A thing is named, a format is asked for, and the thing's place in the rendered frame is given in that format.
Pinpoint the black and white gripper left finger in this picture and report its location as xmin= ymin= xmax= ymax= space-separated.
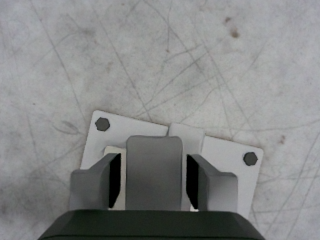
xmin=70 ymin=153 xmax=122 ymax=211

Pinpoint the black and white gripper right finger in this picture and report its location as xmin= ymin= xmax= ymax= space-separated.
xmin=185 ymin=154 xmax=237 ymax=213

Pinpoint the grey metal mounting plate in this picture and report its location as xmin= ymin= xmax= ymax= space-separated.
xmin=80 ymin=110 xmax=263 ymax=219

